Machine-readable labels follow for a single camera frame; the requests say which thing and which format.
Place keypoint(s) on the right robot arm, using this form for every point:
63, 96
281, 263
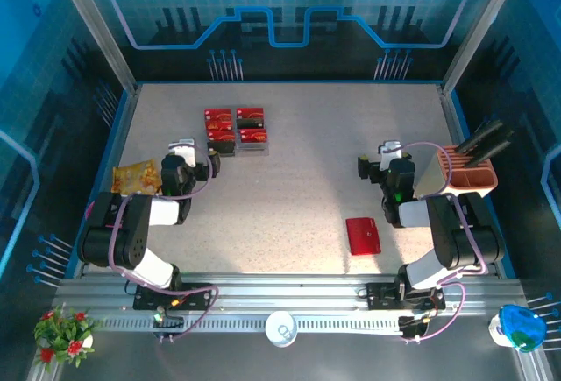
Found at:
456, 241

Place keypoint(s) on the white terracotta knife block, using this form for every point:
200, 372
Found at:
449, 162

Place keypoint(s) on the aluminium frame post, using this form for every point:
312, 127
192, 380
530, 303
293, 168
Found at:
479, 26
96, 26

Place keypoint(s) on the red card holder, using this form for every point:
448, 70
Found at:
363, 236

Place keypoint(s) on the artificial plant red flowers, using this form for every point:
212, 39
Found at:
66, 333

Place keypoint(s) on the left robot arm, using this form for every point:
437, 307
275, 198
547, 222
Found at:
140, 241

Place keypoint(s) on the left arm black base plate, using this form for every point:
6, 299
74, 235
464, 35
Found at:
146, 298

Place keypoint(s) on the aluminium mounting rail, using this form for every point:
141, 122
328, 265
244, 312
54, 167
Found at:
285, 293

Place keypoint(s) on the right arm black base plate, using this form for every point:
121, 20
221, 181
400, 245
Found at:
381, 295

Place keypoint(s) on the yellow snack bag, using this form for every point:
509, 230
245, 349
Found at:
133, 177

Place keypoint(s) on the white round cup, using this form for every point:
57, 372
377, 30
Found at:
280, 330

